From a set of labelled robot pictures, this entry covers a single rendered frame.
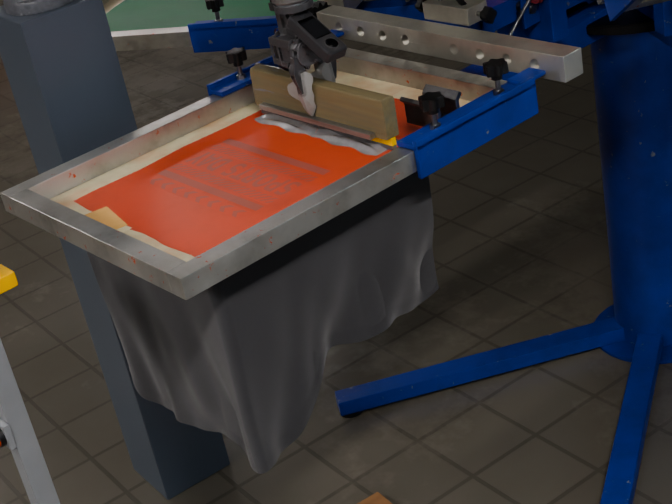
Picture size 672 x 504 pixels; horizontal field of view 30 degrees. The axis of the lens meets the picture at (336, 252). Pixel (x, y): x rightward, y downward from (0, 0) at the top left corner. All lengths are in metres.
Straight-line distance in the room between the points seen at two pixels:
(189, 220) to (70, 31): 0.63
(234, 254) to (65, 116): 0.82
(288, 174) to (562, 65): 0.52
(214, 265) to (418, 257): 0.53
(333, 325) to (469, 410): 0.99
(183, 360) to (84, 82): 0.69
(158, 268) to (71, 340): 1.97
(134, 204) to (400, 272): 0.49
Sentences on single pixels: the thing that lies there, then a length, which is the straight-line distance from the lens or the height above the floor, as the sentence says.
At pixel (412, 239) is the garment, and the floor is 0.79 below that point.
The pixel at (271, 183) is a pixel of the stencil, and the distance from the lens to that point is 2.18.
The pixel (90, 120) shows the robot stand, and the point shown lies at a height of 0.96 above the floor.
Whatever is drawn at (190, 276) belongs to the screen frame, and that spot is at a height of 0.99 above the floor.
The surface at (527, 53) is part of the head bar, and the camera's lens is 2.32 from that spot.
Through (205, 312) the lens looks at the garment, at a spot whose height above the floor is 0.84.
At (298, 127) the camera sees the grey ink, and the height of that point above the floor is 0.96.
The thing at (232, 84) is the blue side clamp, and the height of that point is 1.00.
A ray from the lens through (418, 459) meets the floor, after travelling 3.01.
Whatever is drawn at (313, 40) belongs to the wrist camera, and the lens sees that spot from 2.23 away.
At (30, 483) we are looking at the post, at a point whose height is 0.54.
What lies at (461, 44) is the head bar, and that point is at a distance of 2.44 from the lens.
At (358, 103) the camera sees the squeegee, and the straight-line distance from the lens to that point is 2.22.
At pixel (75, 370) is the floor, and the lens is 3.70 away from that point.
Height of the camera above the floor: 1.84
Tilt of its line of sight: 28 degrees down
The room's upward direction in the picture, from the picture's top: 12 degrees counter-clockwise
